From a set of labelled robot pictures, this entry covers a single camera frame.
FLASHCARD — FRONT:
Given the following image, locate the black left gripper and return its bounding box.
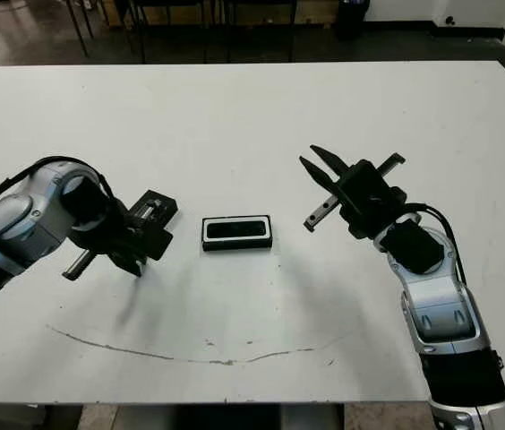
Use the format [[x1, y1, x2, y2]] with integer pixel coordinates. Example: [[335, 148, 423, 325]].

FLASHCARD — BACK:
[[62, 201, 146, 281]]

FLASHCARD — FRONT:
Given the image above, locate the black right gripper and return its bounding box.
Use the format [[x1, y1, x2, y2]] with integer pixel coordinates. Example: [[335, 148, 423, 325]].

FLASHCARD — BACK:
[[299, 144, 420, 239]]

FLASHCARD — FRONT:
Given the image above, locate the black box lid with print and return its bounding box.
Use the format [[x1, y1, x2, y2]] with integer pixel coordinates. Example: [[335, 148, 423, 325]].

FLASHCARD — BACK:
[[129, 189, 178, 228]]

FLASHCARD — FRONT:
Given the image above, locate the black phone-like camera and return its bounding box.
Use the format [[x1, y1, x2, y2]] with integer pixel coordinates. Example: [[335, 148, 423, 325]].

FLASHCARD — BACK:
[[206, 221, 268, 238]]

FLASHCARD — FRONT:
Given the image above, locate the black box base white insert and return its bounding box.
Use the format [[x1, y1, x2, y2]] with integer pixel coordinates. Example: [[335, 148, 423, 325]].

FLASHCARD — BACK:
[[201, 214, 274, 254]]

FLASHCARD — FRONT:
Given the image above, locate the black waste bin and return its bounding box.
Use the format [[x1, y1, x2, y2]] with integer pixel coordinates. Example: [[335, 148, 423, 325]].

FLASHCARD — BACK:
[[335, 0, 372, 41]]

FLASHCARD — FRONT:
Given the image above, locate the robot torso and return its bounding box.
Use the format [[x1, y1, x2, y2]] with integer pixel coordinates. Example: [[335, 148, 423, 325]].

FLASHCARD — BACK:
[[113, 405, 347, 430]]

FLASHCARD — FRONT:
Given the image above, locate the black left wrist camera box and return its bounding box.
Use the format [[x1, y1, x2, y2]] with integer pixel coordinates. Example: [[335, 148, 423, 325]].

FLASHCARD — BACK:
[[138, 223, 175, 262]]

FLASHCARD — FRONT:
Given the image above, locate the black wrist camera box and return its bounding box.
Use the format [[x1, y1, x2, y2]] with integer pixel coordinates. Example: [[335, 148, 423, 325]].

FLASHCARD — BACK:
[[339, 159, 391, 217], [138, 223, 175, 262]]

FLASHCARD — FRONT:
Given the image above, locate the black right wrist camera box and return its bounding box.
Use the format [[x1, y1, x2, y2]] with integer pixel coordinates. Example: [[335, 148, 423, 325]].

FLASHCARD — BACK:
[[339, 159, 391, 217]]

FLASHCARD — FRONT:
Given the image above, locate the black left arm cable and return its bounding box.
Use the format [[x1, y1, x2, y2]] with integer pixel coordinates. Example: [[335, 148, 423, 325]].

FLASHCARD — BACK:
[[0, 154, 117, 216]]

